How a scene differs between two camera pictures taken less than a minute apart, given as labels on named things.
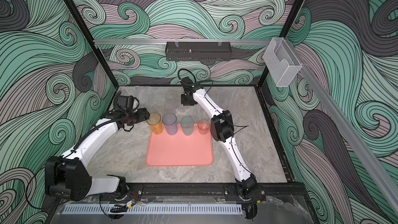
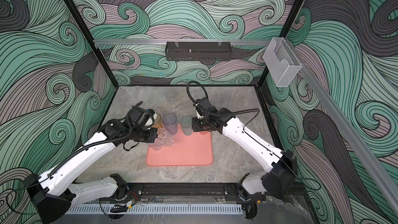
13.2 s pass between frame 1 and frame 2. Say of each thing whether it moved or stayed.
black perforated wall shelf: stayed
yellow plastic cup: stayed
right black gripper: moved
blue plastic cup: stayed
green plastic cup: stayed
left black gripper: moved
